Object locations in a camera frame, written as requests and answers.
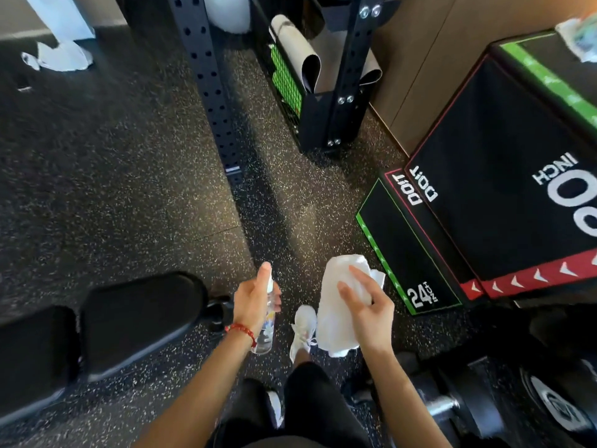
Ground person's right hand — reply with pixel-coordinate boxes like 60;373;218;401
337;266;396;356

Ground person's left hand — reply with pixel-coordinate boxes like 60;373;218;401
232;262;283;339

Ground white cleaning cloth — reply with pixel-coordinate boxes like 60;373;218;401
316;254;387;359

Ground clear spray bottle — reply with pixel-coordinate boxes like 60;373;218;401
251;268;277;356

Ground person's right forearm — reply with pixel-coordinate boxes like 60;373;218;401
360;346;453;448

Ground person's left forearm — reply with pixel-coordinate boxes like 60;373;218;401
133;327;258;448

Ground white sneaker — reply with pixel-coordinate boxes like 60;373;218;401
289;304;319;364
266;390;285;430

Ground small black plyo box green trim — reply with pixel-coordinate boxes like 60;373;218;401
355;176;464;317

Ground black trousers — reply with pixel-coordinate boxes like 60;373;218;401
206;361;375;448

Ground black bench foot roller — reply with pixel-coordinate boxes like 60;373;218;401
203;295;235;334

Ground black dumbbell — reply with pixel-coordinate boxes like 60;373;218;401
401;353;510;448

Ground black storage rack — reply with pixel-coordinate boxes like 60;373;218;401
249;0;403;155

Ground black plyo box red trim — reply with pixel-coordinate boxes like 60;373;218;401
383;53;597;302

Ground black bench seat pad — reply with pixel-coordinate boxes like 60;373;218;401
79;271;210;383

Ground green mesh panel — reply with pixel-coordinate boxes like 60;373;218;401
269;43;304;118

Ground black weight plate white logo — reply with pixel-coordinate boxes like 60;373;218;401
519;363;597;435

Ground grey rolled mat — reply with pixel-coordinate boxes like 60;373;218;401
269;14;383;95

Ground black perforated rack upright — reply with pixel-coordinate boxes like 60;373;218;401
166;0;244;177

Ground black plyo box green stripe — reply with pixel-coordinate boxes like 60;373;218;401
490;30;597;146

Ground white exercise ball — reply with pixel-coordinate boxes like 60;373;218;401
202;0;253;35

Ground black bench back pad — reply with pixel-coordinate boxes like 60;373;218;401
0;305;81;418

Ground crumpled white wipe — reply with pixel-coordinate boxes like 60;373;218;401
554;13;597;64

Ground white crumpled sheet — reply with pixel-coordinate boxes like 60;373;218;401
21;40;94;73

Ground red beaded bracelet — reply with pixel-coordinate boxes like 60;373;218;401
224;323;258;349

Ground white stand post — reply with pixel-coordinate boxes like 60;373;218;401
21;0;97;43

